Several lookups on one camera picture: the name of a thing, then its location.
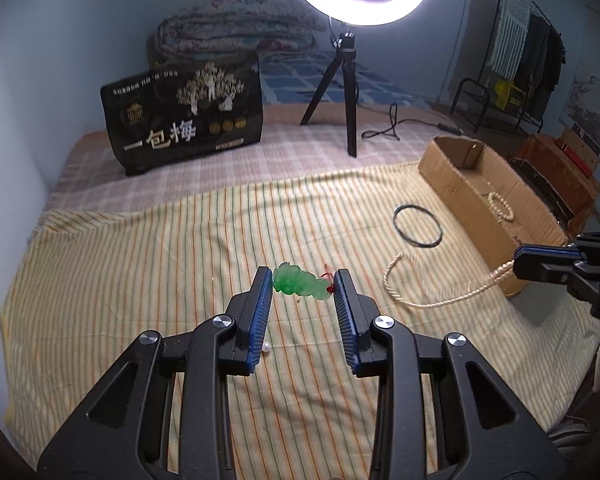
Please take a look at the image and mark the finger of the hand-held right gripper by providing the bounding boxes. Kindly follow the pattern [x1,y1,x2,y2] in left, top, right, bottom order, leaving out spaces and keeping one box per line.
[514,243,589,264]
[513,261,584,285]

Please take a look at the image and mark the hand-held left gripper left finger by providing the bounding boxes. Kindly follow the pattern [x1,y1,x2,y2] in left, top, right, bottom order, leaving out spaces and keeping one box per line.
[37,266,276,480]

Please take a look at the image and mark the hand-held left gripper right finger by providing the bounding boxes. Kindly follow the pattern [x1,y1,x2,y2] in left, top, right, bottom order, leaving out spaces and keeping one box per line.
[332,269,566,480]

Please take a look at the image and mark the green jade pendant red cord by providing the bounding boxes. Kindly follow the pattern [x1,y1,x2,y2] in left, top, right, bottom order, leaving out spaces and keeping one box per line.
[272,261,338,302]

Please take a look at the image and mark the cream bead bracelet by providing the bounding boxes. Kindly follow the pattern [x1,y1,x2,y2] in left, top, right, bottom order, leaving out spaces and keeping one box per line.
[487,191,517,223]

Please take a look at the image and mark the cream small bead necklace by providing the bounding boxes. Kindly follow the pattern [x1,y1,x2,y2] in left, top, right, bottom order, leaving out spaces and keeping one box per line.
[383,254,520,309]

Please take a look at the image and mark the brown cardboard box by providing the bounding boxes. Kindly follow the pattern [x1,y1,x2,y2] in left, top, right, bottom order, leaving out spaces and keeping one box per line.
[510,127,600,231]

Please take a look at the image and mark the black bangle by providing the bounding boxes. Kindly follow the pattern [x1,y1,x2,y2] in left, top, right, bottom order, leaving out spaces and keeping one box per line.
[393,204,443,249]

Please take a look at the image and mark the yellow striped blanket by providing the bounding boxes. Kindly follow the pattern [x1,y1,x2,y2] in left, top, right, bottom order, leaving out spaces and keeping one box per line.
[0,160,600,441]

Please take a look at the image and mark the beige checked sheet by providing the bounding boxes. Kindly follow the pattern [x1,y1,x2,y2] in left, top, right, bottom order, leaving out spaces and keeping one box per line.
[45,102,461,211]

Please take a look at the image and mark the yellow box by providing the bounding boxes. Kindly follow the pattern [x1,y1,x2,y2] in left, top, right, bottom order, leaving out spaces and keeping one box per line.
[494,79,526,111]

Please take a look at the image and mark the black metal clothes rack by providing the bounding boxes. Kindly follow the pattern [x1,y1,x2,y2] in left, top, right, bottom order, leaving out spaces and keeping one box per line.
[450,0,566,133]

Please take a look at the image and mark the dark hanging clothes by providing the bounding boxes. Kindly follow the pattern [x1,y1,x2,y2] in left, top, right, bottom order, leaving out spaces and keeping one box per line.
[512,12,566,106]

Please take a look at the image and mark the black snack bag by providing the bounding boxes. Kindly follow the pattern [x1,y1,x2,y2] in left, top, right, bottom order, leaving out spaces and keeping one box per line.
[100,50,265,177]

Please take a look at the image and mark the white striped towel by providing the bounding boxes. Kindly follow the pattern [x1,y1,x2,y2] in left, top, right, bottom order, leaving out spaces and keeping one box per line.
[487,0,533,76]

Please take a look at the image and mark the tan board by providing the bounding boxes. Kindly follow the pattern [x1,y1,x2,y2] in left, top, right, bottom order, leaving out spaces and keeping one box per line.
[442,0,503,106]

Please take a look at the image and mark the blue checked bed sheet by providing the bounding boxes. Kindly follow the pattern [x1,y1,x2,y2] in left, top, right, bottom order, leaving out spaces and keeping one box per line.
[257,50,438,108]

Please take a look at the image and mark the black tripod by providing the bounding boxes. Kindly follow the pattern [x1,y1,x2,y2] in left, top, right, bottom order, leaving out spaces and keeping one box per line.
[300,25,361,158]

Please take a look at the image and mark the rolled floral quilt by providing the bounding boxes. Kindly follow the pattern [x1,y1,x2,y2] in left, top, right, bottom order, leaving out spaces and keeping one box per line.
[147,0,331,68]

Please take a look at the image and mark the black ring light cable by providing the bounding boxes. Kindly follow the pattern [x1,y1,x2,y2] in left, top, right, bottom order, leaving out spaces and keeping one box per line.
[361,102,463,141]

